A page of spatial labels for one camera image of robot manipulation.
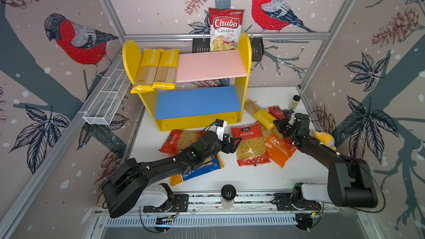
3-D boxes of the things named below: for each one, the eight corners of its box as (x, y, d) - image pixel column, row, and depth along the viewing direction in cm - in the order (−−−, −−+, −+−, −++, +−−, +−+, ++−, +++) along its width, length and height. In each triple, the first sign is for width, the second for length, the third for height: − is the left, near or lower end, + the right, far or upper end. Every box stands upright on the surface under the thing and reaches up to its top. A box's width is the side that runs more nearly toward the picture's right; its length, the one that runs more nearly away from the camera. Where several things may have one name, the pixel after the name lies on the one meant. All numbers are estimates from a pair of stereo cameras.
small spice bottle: (287, 108, 109) (291, 101, 103) (290, 100, 113) (293, 93, 107) (294, 110, 107) (299, 103, 102) (297, 103, 111) (301, 96, 106)
